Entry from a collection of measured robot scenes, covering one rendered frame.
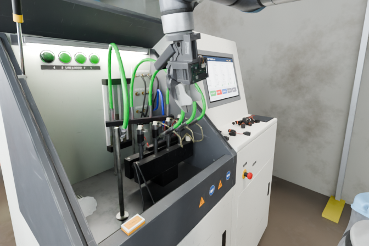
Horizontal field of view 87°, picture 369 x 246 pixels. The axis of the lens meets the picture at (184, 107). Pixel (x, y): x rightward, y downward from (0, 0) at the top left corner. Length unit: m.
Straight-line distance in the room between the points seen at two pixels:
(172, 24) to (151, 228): 0.51
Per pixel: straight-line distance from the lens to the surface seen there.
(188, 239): 0.79
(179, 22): 0.47
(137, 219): 0.58
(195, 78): 0.48
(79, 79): 0.96
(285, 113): 2.58
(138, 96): 1.12
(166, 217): 0.63
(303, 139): 2.59
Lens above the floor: 1.33
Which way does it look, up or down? 11 degrees down
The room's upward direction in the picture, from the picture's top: straight up
